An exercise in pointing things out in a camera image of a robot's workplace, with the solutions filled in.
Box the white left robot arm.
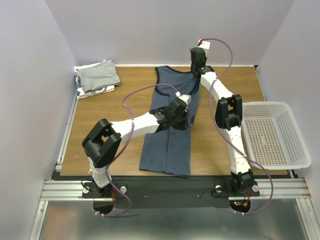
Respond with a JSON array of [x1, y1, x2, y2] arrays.
[[82, 94, 191, 197]]

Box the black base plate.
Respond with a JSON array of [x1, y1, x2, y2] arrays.
[[82, 175, 261, 210]]

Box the white plastic basket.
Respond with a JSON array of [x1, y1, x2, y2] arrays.
[[241, 101, 312, 170]]

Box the aluminium frame rail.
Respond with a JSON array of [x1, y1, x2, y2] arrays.
[[40, 176, 311, 201]]

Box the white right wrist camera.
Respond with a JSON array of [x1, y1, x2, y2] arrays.
[[198, 39, 211, 57]]

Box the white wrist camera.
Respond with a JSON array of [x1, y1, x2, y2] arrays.
[[175, 91, 192, 106], [198, 39, 211, 57]]

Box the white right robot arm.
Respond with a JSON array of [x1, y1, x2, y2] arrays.
[[190, 46, 255, 195]]

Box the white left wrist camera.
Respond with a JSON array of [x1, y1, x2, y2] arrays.
[[175, 91, 192, 106]]

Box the grey folded tank top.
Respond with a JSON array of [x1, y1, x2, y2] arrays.
[[76, 59, 121, 93]]

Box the blue tank top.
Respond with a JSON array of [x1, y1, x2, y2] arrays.
[[139, 66, 200, 176]]

